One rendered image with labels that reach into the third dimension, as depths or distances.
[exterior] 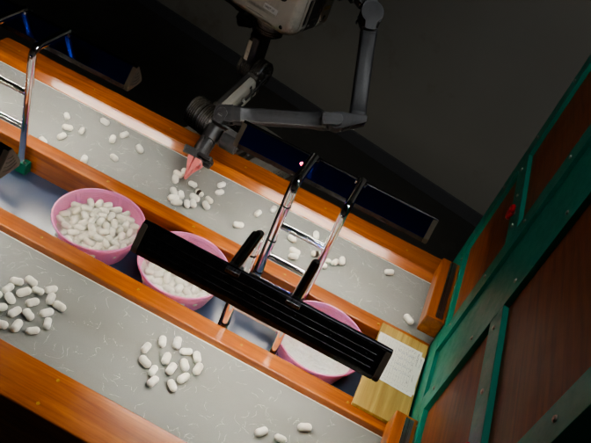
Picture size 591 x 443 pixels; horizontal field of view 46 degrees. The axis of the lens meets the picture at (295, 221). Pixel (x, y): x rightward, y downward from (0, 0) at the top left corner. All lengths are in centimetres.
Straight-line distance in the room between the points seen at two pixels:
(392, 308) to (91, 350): 93
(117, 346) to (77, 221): 46
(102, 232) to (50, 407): 61
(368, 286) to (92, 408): 97
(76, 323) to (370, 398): 78
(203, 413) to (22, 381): 42
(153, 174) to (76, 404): 92
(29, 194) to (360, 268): 106
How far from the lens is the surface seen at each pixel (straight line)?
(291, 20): 252
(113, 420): 166
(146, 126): 249
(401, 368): 200
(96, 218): 212
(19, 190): 227
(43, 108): 252
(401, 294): 227
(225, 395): 178
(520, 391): 125
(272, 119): 234
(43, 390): 168
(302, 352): 196
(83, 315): 186
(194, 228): 212
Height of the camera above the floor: 216
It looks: 37 degrees down
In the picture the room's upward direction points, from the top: 24 degrees clockwise
